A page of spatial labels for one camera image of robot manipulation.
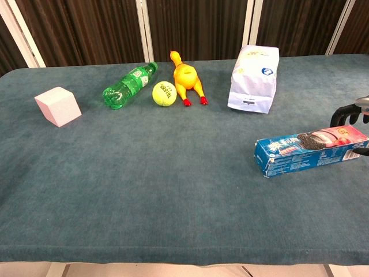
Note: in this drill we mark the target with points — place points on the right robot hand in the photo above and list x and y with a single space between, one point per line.
346 112

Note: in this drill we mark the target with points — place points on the yellow rubber chicken toy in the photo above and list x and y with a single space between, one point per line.
187 79

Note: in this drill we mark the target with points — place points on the white paper bag package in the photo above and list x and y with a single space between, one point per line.
253 80

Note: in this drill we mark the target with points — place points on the pink foam cube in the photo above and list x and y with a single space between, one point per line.
57 106

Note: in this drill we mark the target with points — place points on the teal felt table cover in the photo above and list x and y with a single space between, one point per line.
144 187

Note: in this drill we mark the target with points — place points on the dark slatted screen panel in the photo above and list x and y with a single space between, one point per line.
357 29
299 26
86 31
199 29
8 54

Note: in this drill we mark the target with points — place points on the cookie snack packet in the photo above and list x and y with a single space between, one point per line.
302 153

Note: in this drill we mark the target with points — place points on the yellow tennis ball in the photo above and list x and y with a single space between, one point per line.
164 94

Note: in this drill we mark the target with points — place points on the green plastic soda bottle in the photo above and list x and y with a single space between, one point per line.
127 86

